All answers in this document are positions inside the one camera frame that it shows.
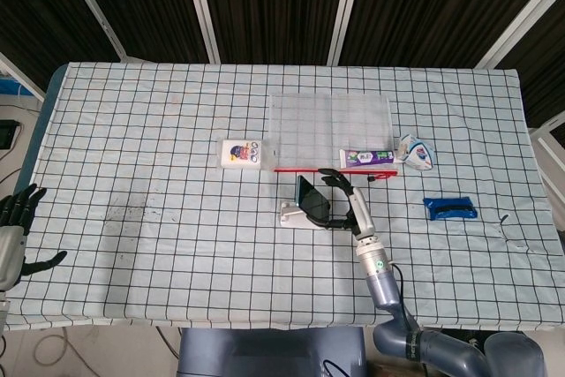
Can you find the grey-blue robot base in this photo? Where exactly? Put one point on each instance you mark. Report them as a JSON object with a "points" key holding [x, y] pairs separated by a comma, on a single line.
{"points": [[265, 350]]}

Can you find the black smartphone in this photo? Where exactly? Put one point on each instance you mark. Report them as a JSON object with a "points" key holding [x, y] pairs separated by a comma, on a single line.
{"points": [[314, 200]]}

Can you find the clear pouch with red zipper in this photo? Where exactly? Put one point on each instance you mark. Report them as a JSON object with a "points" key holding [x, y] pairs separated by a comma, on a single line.
{"points": [[326, 130]]}

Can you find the white partition frame bar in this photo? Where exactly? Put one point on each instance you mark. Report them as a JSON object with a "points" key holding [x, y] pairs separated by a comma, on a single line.
{"points": [[201, 6], [92, 6], [521, 19], [346, 6], [22, 77]]}

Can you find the white metal frame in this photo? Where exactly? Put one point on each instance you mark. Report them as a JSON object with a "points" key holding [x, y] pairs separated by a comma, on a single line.
{"points": [[549, 147]]}

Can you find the blue table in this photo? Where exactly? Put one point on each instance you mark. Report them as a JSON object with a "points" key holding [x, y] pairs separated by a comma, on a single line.
{"points": [[44, 107]]}

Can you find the crumpled blue white packet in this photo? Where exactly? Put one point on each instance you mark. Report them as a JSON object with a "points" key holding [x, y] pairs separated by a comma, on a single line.
{"points": [[417, 154]]}

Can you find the black screen device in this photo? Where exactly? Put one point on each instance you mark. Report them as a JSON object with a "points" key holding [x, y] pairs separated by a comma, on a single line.
{"points": [[6, 134]]}

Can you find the blue pack with black comb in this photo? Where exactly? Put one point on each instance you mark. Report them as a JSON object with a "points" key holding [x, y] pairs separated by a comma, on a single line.
{"points": [[450, 208]]}

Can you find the light blue checkered tablecloth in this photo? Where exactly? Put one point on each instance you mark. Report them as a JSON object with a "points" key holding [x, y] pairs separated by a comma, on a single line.
{"points": [[176, 227]]}

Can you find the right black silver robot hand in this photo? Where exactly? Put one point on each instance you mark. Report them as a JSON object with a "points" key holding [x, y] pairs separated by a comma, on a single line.
{"points": [[362, 213]]}

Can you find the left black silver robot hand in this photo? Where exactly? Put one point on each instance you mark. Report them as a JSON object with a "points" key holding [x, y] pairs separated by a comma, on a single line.
{"points": [[11, 251]]}

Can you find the purple white toothpaste tube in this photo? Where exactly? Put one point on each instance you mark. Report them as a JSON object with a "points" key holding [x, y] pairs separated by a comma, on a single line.
{"points": [[366, 158]]}

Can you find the black patterned bag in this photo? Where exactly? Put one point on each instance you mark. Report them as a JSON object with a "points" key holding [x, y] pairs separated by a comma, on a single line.
{"points": [[474, 342]]}

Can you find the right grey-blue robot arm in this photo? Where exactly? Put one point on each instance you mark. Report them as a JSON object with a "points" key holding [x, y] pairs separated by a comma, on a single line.
{"points": [[384, 288]]}

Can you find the white box with cartoon print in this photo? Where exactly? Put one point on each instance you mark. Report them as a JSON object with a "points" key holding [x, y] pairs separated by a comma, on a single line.
{"points": [[242, 154]]}

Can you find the white phone stand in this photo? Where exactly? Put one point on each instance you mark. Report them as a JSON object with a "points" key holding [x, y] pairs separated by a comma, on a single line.
{"points": [[291, 216]]}

